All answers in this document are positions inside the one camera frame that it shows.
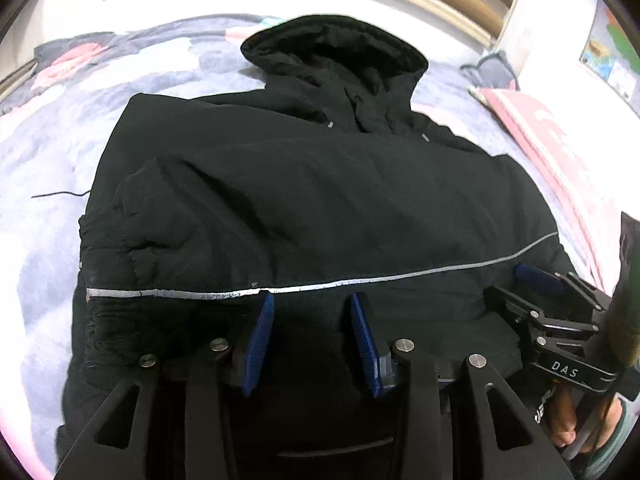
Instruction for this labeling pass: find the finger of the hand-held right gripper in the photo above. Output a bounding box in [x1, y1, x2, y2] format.
[482, 285, 601, 361]
[514, 263, 615, 312]

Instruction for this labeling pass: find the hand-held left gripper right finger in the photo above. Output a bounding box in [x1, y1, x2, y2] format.
[349, 291, 577, 480]

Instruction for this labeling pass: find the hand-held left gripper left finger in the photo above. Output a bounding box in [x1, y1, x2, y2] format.
[52, 291, 277, 480]

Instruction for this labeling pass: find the black hooded jacket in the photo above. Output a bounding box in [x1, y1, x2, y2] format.
[54, 15, 576, 480]

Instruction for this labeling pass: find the person's right forearm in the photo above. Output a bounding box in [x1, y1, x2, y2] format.
[582, 397, 640, 480]

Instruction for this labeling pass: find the person's right hand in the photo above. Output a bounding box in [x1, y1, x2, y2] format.
[547, 385, 626, 453]

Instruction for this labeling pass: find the pink pillow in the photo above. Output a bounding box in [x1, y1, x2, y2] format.
[469, 86, 640, 296]

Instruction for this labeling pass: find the grey cloth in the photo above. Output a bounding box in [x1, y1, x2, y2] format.
[459, 51, 522, 92]

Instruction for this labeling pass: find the grey floral blanket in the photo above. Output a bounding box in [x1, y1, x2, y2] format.
[0, 14, 601, 471]

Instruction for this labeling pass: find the wall poster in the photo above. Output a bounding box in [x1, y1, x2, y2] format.
[579, 0, 638, 103]

